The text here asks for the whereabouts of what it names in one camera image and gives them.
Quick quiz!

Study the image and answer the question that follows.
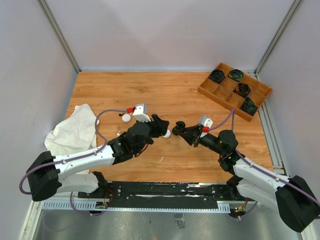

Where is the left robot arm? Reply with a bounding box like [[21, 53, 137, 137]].
[[25, 114, 170, 202]]

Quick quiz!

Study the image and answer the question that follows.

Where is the blue green swirl cup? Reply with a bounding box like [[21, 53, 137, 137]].
[[240, 97, 258, 116]]

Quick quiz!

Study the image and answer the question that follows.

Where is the dark swirl cup far left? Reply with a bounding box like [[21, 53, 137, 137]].
[[208, 69, 225, 84]]

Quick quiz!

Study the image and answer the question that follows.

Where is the white cloth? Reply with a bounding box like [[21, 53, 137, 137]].
[[44, 103, 97, 156]]

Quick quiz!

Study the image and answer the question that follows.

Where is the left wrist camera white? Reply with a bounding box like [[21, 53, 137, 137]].
[[132, 103, 151, 122]]

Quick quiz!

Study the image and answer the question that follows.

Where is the wooden compartment tray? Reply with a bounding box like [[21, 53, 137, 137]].
[[197, 62, 273, 122]]

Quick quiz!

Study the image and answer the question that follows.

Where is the white charging case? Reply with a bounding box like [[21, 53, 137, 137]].
[[121, 114, 132, 123], [162, 129, 171, 139]]

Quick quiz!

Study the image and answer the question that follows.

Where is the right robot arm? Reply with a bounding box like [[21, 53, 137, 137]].
[[172, 121, 320, 233]]

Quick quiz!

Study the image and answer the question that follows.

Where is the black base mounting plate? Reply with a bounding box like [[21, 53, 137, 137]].
[[77, 181, 246, 207]]

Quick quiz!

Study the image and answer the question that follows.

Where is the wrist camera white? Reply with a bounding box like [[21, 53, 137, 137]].
[[197, 115, 214, 129], [132, 103, 151, 122]]

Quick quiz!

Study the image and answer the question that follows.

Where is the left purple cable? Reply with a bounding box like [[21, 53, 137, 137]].
[[19, 107, 133, 217]]

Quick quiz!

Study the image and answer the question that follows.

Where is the dark red swirl cup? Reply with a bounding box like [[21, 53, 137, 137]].
[[233, 83, 251, 98]]

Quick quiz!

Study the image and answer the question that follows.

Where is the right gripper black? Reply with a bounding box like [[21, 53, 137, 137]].
[[178, 124, 225, 156]]

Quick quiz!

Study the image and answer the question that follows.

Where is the black charging case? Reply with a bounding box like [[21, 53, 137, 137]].
[[172, 121, 186, 136]]

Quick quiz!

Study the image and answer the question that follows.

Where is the slotted cable duct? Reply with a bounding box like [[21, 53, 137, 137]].
[[42, 200, 231, 214]]

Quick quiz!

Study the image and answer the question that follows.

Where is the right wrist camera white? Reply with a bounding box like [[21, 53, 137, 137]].
[[197, 115, 214, 129]]

